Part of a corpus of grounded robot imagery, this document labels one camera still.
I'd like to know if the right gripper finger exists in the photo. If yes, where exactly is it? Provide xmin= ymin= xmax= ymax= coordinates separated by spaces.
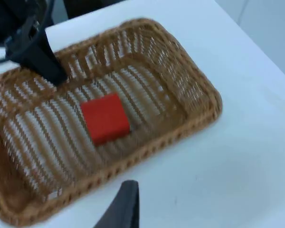
xmin=93 ymin=180 xmax=141 ymax=228

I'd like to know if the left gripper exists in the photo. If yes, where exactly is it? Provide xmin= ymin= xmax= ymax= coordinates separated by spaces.
xmin=0 ymin=0 xmax=68 ymax=87

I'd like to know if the red block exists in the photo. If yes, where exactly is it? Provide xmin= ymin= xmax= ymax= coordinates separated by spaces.
xmin=80 ymin=93 xmax=131 ymax=146

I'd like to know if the pale brown wicker basket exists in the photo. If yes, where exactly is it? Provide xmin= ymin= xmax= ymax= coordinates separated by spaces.
xmin=0 ymin=17 xmax=223 ymax=228

